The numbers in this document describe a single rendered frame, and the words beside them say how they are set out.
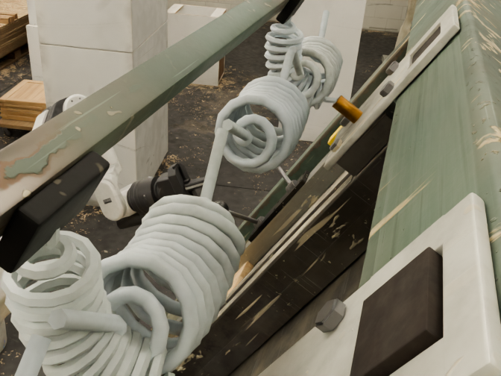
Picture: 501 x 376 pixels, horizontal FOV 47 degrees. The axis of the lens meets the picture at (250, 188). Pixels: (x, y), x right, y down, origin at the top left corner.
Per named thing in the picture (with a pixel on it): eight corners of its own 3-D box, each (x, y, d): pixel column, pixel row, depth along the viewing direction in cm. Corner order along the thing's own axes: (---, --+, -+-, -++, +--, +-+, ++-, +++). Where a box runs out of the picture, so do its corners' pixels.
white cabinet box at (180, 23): (174, 68, 657) (174, 3, 622) (224, 73, 653) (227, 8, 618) (164, 80, 617) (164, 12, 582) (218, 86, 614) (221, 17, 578)
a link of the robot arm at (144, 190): (184, 155, 144) (145, 165, 149) (169, 171, 136) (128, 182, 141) (204, 198, 148) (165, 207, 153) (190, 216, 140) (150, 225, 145)
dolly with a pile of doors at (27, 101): (29, 110, 522) (24, 77, 507) (84, 116, 519) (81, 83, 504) (-5, 137, 469) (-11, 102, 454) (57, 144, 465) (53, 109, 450)
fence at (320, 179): (161, 358, 157) (149, 349, 157) (398, 107, 107) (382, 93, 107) (153, 371, 153) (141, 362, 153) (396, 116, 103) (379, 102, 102)
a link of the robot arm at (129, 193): (153, 173, 151) (119, 182, 156) (133, 185, 142) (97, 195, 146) (168, 212, 154) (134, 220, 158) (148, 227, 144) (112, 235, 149)
